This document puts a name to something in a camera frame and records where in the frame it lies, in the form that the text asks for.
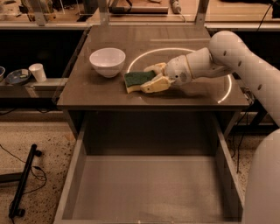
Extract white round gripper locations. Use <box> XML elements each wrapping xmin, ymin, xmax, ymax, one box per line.
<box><xmin>140</xmin><ymin>55</ymin><xmax>193</xmax><ymax>94</ymax></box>

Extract green and yellow sponge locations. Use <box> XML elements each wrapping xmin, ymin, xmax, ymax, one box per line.
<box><xmin>123</xmin><ymin>71</ymin><xmax>156</xmax><ymax>94</ymax></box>

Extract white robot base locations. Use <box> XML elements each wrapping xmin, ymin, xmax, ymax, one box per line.
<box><xmin>241</xmin><ymin>129</ymin><xmax>280</xmax><ymax>224</ymax></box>

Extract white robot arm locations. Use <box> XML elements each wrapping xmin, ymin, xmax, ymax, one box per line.
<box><xmin>140</xmin><ymin>31</ymin><xmax>280</xmax><ymax>126</ymax></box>

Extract open grey top drawer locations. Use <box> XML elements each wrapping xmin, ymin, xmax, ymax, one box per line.
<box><xmin>54</xmin><ymin>111</ymin><xmax>244</xmax><ymax>224</ymax></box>

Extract white bowl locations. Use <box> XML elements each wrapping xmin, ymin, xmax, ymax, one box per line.
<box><xmin>89</xmin><ymin>47</ymin><xmax>126</xmax><ymax>78</ymax></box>

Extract grey cabinet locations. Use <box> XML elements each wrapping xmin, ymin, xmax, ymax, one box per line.
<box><xmin>57</xmin><ymin>24</ymin><xmax>250</xmax><ymax>141</ymax></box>

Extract low shelf on left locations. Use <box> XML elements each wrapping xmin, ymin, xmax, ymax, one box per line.
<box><xmin>0</xmin><ymin>78</ymin><xmax>68</xmax><ymax>98</ymax></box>

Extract white paper cup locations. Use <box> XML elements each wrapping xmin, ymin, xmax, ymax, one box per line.
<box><xmin>29</xmin><ymin>63</ymin><xmax>46</xmax><ymax>82</ymax></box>

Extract dark plate with items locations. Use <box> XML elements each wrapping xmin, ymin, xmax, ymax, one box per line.
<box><xmin>5</xmin><ymin>69</ymin><xmax>32</xmax><ymax>85</ymax></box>

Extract small bowl at left edge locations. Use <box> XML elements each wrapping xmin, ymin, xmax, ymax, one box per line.
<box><xmin>0</xmin><ymin>66</ymin><xmax>5</xmax><ymax>82</ymax></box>

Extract black bar on floor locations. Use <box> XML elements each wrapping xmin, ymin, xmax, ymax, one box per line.
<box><xmin>9</xmin><ymin>144</ymin><xmax>42</xmax><ymax>219</ymax></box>

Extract black cable on floor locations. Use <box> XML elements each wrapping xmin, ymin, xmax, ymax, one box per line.
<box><xmin>0</xmin><ymin>142</ymin><xmax>48</xmax><ymax>224</ymax></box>

